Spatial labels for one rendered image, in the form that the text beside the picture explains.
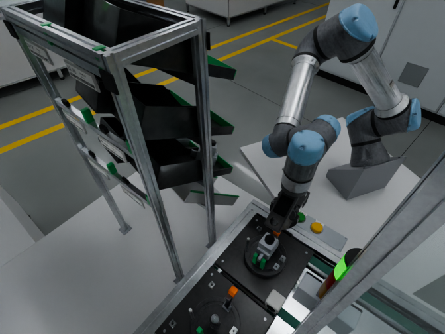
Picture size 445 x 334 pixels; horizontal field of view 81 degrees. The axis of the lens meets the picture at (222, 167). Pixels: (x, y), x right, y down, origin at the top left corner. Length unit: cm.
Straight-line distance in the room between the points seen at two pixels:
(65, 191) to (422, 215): 259
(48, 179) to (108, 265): 187
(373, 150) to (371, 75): 33
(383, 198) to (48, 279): 139
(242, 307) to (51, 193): 218
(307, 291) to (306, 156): 28
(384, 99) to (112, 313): 117
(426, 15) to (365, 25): 262
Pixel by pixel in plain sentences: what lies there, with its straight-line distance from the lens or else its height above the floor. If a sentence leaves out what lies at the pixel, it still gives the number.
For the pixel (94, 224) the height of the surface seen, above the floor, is 86.
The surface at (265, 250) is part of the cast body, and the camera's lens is 82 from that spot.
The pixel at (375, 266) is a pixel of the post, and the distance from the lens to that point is 39.
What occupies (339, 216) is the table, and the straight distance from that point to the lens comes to 122.
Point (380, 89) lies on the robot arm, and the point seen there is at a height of 134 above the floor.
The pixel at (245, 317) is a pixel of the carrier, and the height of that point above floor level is 97.
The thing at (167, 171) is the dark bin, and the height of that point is 135.
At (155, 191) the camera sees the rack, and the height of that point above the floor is 137.
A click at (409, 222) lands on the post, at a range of 31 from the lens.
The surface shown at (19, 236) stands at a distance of 135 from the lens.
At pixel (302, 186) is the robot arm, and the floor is 131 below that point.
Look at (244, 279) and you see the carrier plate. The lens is 89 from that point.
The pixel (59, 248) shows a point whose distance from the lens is 123.
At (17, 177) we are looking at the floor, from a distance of 307.
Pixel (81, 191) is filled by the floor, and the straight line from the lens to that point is 261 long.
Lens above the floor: 180
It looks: 46 degrees down
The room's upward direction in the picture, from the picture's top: straight up
